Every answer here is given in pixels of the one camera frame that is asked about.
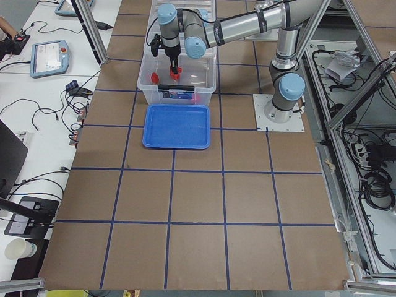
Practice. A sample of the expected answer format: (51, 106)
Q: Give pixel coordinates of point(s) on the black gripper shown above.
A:
(172, 52)

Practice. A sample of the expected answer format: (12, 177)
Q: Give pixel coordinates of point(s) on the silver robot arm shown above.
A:
(284, 17)

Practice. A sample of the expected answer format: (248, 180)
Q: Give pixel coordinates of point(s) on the red block in box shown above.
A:
(155, 78)

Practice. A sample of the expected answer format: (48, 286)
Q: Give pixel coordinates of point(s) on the clear plastic storage box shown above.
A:
(194, 83)

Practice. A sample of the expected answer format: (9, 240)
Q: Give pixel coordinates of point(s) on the blue plastic tray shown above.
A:
(177, 127)

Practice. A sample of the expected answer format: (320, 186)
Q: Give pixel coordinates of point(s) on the black power adapter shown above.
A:
(103, 25)

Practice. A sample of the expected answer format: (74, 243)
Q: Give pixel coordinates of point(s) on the blue teach pendant far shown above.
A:
(65, 9)

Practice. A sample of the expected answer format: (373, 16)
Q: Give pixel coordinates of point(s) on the blue teach pendant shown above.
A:
(49, 58)
(65, 9)

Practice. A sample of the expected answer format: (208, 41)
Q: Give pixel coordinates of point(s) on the blue teach pendant near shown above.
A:
(49, 58)

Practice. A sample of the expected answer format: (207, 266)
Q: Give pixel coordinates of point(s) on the white paper cup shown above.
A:
(20, 249)

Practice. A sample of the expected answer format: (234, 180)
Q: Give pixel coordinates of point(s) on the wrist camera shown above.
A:
(156, 45)

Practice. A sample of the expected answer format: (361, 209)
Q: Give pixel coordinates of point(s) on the black box handle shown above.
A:
(187, 88)

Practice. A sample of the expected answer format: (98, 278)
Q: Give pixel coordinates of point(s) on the aluminium frame post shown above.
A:
(87, 21)

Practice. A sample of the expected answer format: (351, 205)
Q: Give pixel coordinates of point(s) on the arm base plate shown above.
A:
(270, 119)

